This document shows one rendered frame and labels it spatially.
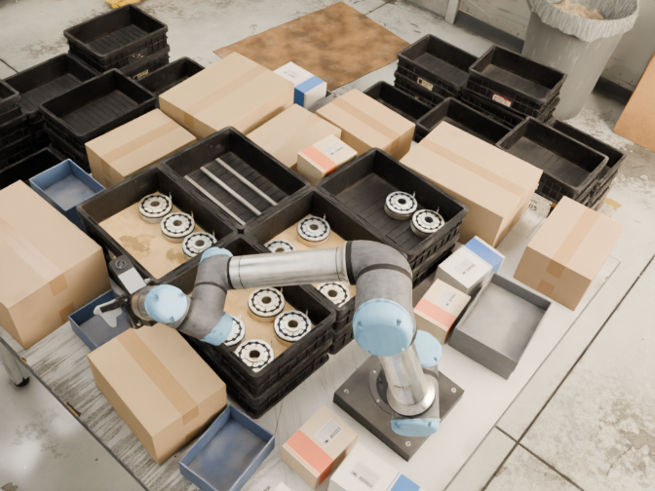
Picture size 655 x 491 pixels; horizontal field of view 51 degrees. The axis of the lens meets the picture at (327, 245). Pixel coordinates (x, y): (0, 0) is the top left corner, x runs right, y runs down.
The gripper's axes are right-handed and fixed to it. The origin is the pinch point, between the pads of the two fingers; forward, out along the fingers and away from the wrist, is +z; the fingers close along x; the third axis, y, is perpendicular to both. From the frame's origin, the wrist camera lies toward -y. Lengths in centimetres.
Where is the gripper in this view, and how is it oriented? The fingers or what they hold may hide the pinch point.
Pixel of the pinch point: (120, 294)
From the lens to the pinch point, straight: 175.9
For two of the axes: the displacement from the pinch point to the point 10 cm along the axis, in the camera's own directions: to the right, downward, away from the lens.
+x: 7.5, -4.6, 4.8
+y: 4.2, 8.8, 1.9
